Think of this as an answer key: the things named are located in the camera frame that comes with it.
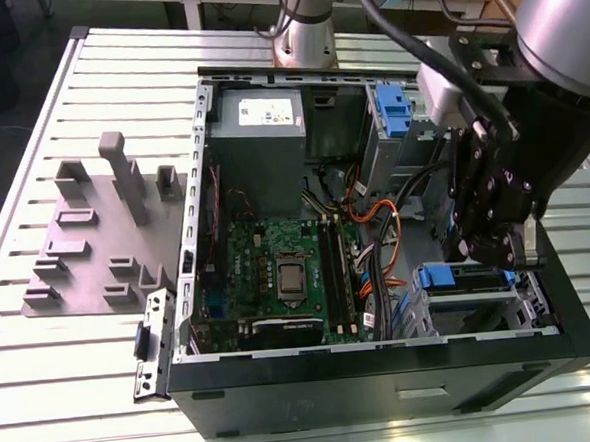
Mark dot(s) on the green motherboard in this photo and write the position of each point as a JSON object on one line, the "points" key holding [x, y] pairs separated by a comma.
{"points": [[249, 284]]}

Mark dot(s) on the metal disk bay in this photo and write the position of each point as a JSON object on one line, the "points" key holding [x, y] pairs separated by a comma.
{"points": [[460, 298]]}

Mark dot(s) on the metal optical drive cage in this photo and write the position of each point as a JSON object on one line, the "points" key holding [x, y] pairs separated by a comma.
{"points": [[386, 160]]}

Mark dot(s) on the CPU socket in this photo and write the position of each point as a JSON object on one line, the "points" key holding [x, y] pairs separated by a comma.
{"points": [[292, 301]]}

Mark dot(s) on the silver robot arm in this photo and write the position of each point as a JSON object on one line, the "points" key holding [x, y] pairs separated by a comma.
{"points": [[304, 45]]}

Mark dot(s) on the blue drive latch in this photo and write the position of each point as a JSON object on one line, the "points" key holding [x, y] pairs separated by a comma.
{"points": [[393, 110]]}

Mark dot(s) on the hard disk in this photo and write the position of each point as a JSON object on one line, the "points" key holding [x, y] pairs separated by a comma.
{"points": [[436, 276]]}

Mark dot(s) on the black RAM slot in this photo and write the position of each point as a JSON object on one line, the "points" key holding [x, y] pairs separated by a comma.
{"points": [[347, 278], [331, 279]]}

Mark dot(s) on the black graphics card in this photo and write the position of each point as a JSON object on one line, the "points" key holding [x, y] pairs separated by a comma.
{"points": [[282, 332]]}

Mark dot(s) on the black PC case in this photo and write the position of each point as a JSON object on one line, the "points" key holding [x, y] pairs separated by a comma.
{"points": [[335, 394]]}

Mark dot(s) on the grey power supply unit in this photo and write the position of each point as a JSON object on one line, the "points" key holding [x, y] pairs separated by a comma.
{"points": [[257, 168]]}

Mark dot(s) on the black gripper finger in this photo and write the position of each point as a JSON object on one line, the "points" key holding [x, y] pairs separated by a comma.
{"points": [[473, 180], [512, 203]]}

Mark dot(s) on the grey parts rack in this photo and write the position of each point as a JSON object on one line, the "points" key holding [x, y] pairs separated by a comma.
{"points": [[100, 238]]}

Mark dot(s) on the silver CPU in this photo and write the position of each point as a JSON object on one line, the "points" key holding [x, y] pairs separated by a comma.
{"points": [[291, 280]]}

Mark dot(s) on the white desk frame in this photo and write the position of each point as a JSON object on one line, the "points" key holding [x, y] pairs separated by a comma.
{"points": [[192, 14]]}

